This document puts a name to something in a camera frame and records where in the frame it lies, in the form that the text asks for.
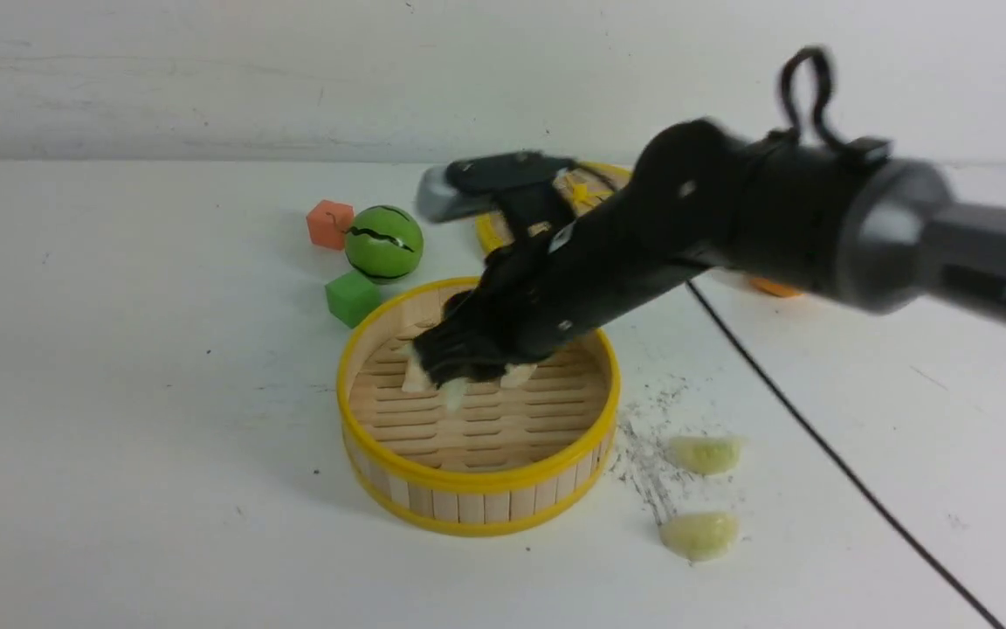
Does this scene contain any woven bamboo steamer lid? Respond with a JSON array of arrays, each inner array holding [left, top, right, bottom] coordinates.
[[474, 161, 632, 254]]

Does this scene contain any orange yellow toy pear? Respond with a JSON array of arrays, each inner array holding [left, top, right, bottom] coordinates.
[[746, 275, 803, 299]]

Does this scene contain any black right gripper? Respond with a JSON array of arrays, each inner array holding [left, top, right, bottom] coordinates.
[[412, 188, 704, 386]]

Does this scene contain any white dumpling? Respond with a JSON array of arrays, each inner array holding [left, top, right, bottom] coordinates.
[[499, 363, 538, 390], [402, 345, 434, 394], [439, 377, 470, 413]]

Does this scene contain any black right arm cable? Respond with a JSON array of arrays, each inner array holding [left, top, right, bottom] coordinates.
[[685, 46, 1006, 629]]

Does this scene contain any pale green dumpling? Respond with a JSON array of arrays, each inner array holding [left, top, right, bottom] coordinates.
[[667, 435, 743, 475], [658, 511, 740, 563]]

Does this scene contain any green toy watermelon ball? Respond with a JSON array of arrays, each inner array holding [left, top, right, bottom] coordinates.
[[344, 204, 424, 283]]

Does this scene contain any green foam cube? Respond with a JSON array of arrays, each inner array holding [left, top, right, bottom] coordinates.
[[324, 270, 383, 328]]

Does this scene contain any orange foam cube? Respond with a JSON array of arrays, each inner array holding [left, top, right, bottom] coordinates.
[[305, 199, 355, 251]]

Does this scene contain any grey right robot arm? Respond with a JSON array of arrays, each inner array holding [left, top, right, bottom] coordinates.
[[414, 120, 1006, 386]]

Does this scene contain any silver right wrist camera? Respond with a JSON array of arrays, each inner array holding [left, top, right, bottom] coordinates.
[[416, 151, 578, 225]]

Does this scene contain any yellow rimmed bamboo steamer tray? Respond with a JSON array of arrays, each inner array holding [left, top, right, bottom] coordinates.
[[336, 276, 622, 536]]

